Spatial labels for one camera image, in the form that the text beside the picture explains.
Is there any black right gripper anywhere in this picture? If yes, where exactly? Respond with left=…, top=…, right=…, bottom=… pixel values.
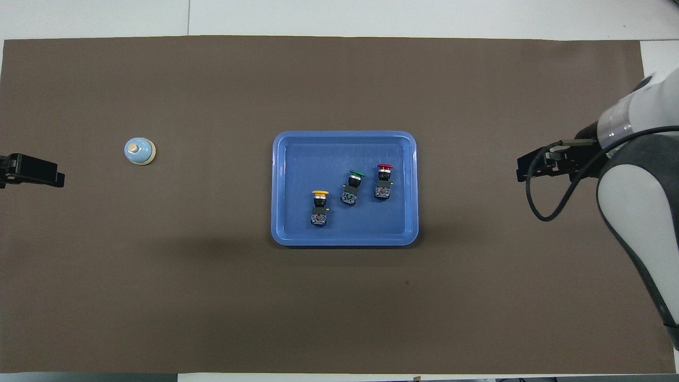
left=517, top=139, right=608, bottom=183

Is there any yellow push button switch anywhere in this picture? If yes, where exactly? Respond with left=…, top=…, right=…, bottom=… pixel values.
left=310, top=190, right=330, bottom=227

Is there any blue plastic tray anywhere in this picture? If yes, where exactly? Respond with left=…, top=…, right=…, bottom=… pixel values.
left=271, top=131, right=419, bottom=247

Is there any green push button switch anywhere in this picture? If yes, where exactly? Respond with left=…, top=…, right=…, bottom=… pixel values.
left=341, top=170, right=365, bottom=207

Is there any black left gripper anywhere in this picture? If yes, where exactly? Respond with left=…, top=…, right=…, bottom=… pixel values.
left=0, top=153, right=65, bottom=188

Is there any red push button switch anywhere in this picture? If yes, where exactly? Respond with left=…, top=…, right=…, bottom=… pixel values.
left=373, top=164, right=395, bottom=200

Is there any light blue service bell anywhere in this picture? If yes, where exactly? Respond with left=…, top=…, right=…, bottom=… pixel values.
left=124, top=137, right=156, bottom=166

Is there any brown table mat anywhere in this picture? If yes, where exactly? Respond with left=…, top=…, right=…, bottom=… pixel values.
left=0, top=35, right=677, bottom=375

